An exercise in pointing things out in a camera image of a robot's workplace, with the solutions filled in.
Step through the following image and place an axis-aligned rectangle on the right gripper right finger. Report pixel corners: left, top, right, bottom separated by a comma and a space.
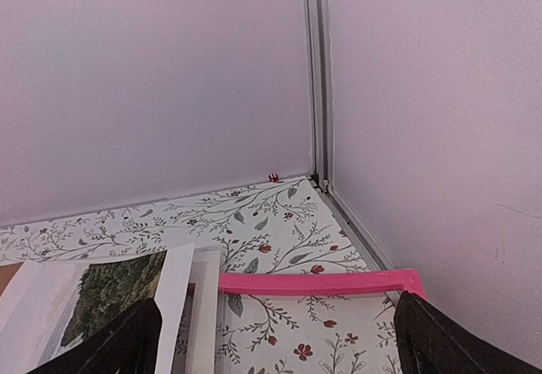
394, 291, 541, 374

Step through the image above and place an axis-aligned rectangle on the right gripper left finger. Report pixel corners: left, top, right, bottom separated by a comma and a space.
32, 298, 163, 374

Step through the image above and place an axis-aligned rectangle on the landscape photo with white mat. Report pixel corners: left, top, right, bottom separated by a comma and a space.
1, 245, 194, 373

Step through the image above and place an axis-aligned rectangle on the white passe-partout mat board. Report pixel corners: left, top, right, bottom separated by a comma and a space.
171, 247, 221, 374

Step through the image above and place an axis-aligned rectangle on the pink picture frame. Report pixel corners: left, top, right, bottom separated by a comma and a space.
218, 269, 427, 300

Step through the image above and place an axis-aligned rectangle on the brown frame backing board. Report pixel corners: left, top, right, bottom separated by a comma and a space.
0, 263, 26, 302

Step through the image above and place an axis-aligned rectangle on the floral patterned table mat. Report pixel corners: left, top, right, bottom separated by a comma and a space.
1, 179, 401, 373

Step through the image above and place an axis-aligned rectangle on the right aluminium corner post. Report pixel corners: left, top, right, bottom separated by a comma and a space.
305, 0, 395, 271

